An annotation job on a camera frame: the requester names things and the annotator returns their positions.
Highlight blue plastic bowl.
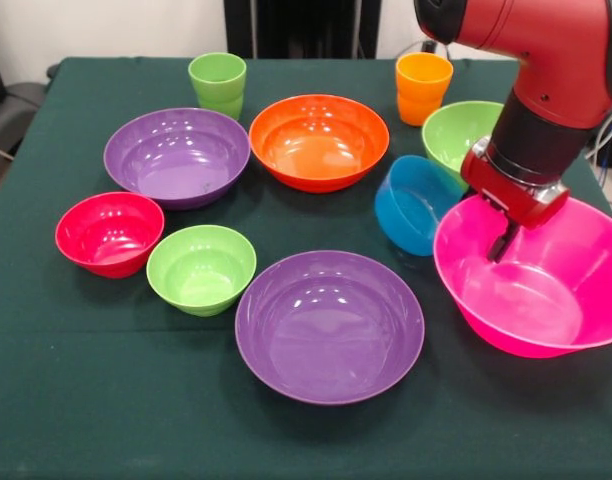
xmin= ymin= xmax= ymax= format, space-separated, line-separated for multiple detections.
xmin=374 ymin=154 xmax=467 ymax=258

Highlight small green plastic bowl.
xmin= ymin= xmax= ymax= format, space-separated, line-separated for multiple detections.
xmin=145 ymin=224 xmax=258 ymax=318

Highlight green plastic cup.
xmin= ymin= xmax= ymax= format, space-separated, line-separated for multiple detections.
xmin=187 ymin=52 xmax=248 ymax=122

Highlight black cabinet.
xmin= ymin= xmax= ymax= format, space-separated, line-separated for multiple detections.
xmin=223 ymin=0 xmax=382 ymax=60

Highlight blue and white cables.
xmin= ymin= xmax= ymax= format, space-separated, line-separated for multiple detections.
xmin=585 ymin=99 xmax=612 ymax=171

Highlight red plastic bowl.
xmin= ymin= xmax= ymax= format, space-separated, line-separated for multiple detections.
xmin=54 ymin=191 xmax=166 ymax=279

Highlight orange plastic cup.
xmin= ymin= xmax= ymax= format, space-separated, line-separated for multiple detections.
xmin=394 ymin=52 xmax=455 ymax=127

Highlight black wall plug cable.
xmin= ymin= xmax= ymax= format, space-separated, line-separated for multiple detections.
xmin=421 ymin=39 xmax=452 ymax=59

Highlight large green plastic bowl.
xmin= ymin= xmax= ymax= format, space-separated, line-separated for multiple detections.
xmin=421 ymin=101 xmax=505 ymax=174

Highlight black chair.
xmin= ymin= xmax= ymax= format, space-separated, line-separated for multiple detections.
xmin=0 ymin=34 xmax=61 ymax=161

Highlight purple plastic bowl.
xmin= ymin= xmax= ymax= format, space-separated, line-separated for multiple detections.
xmin=234 ymin=250 xmax=426 ymax=406
xmin=103 ymin=107 xmax=252 ymax=211

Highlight pink plastic bowl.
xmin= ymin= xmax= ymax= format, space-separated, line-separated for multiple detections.
xmin=432 ymin=194 xmax=612 ymax=360

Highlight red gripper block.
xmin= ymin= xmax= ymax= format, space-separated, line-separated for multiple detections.
xmin=459 ymin=147 xmax=571 ymax=264

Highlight dark green tablecloth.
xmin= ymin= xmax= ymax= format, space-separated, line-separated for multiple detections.
xmin=0 ymin=56 xmax=612 ymax=480

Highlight orange plastic bowl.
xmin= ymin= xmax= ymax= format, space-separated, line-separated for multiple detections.
xmin=248 ymin=93 xmax=391 ymax=194

